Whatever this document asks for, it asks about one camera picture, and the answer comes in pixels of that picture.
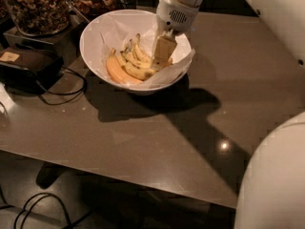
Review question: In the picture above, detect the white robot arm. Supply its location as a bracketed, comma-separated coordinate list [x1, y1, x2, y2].
[156, 0, 305, 229]

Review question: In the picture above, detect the dark metal jar stand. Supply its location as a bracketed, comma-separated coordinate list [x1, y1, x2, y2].
[4, 10, 87, 66]

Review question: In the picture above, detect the orange-yellow banana at left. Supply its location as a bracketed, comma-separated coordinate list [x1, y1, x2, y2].
[106, 49, 141, 85]

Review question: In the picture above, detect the black cable on floor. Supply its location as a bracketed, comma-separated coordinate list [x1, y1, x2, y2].
[0, 184, 124, 229]

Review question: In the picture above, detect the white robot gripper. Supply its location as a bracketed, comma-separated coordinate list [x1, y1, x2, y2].
[152, 0, 199, 69]

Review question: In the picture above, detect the white paper bowl liner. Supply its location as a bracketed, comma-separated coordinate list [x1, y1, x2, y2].
[99, 10, 194, 92]

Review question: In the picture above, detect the yellow banana bunch at back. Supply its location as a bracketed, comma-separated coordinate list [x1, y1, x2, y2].
[121, 33, 152, 69]

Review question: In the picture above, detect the spotted yellow banana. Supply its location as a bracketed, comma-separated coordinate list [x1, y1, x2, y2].
[116, 52, 158, 81]

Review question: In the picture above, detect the black box with label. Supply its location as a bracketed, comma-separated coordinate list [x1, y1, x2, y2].
[0, 47, 64, 94]

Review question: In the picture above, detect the glass jar of mixed nuts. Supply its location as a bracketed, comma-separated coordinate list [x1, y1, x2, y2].
[4, 0, 71, 37]

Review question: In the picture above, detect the white ceramic bowl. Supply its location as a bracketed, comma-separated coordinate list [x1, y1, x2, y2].
[79, 10, 195, 95]

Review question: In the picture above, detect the black cable on table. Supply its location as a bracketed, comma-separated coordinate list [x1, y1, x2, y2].
[33, 64, 89, 107]

